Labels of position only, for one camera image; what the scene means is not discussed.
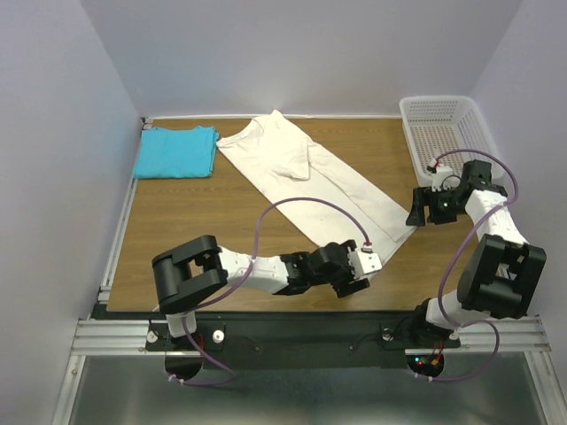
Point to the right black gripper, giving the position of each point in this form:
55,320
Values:
426,197

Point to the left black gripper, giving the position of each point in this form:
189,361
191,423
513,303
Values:
344,287

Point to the white t shirt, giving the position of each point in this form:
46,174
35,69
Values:
321,195

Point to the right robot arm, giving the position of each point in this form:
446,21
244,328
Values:
502,273

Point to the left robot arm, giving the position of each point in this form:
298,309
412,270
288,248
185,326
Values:
187,276

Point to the white plastic basket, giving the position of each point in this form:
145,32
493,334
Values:
434,125

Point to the folded blue t shirt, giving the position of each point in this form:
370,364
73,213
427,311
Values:
176,154

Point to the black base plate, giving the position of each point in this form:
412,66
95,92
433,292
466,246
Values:
383,339

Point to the aluminium frame rail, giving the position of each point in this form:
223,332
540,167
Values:
113,337

